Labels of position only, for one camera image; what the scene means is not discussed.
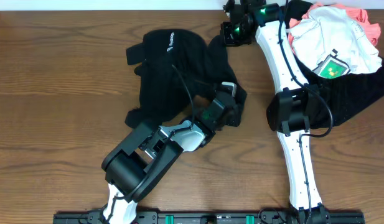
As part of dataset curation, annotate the black polo shirt with logo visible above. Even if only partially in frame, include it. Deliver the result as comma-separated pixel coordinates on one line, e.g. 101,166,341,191
124,29,247,128

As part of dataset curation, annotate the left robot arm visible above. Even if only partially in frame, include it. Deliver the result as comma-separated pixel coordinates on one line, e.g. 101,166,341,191
101,91,246,223

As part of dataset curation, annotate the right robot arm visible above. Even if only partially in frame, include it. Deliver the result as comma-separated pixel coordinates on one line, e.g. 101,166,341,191
221,1,330,223

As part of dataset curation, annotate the white shirt with green print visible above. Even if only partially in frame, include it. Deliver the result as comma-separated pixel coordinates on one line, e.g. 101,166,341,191
288,4,382,79

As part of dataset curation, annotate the black garment under pile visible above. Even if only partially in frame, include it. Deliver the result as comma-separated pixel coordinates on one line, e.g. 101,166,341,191
285,1,384,129

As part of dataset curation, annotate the coral pink shirt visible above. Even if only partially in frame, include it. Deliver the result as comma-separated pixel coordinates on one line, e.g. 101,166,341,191
286,2,381,56

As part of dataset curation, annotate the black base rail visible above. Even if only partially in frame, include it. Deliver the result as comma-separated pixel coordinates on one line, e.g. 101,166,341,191
53,208,366,224

